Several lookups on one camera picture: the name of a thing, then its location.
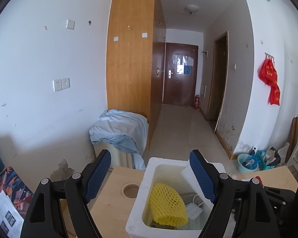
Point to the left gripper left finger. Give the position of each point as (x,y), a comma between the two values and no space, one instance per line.
(94,175)

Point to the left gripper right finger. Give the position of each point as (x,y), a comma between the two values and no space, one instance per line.
(206,174)

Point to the yellow foam fruit net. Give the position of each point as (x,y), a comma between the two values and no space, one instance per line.
(167,207)

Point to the white styrofoam box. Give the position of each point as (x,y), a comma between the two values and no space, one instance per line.
(178,175)

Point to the white face mask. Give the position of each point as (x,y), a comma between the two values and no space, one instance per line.
(193,209)

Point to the teal plastic basin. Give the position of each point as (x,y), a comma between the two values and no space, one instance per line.
(247,164)

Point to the light blue cloth cover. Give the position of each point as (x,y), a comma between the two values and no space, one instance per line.
(126,131)

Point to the red fire extinguisher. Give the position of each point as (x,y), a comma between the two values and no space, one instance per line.
(196,102)

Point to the colourful patterned mat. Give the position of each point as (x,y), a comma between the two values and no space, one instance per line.
(16,190)

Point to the white booklet on shelf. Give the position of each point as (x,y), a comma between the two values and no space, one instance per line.
(11,221)

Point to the red hanging banner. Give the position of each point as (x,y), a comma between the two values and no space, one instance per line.
(268,75)

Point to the dark brown entrance door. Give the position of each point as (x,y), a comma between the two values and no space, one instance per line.
(180,74)

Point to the wooden wardrobe cabinet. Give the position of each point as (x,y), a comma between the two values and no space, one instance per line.
(135,58)

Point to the ceiling lamp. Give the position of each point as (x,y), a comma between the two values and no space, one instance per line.
(191,8)

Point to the double wall socket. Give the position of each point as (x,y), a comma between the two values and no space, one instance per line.
(61,84)

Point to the white wall switch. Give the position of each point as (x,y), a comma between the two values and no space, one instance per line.
(70,24)

